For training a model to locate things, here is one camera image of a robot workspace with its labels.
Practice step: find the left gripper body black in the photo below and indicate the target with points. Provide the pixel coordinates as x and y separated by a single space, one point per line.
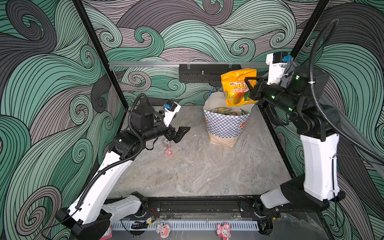
168 133

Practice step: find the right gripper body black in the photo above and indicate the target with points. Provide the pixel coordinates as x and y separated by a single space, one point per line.
272 91

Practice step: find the yellow orange gummy snack bag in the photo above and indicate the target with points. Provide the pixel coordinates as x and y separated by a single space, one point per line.
235 89

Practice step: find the green Spring Tea candy bag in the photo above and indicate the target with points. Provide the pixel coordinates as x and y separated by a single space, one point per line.
229 112

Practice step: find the checkered paper bag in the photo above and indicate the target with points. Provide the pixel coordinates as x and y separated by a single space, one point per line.
224 130

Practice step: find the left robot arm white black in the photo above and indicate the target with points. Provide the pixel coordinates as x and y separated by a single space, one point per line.
89 217

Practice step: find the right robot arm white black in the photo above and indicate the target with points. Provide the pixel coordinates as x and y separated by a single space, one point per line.
319 184

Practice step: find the small pink candy toy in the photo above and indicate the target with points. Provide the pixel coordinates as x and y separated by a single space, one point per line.
168 151

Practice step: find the pink pig figurine middle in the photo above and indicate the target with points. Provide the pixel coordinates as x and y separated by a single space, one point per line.
163 230

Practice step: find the pink pig figurine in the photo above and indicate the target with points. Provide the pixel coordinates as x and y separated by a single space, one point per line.
224 231
163 230

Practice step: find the pink pig figurine right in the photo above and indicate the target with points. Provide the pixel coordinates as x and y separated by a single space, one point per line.
224 231

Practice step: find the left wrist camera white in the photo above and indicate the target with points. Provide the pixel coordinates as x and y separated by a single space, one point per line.
171 108

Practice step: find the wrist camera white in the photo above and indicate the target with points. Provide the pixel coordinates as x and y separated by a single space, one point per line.
171 108
277 63

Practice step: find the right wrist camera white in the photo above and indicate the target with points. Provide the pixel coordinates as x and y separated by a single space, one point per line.
277 63

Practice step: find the black perforated wall tray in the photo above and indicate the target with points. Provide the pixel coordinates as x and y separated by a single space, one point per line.
210 74

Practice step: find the aluminium rail back wall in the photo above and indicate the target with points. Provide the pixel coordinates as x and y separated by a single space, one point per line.
166 64

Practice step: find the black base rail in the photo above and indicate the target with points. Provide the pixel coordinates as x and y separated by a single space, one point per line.
243 206

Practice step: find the white slotted cable duct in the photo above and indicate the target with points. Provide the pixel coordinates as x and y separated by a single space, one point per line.
207 225

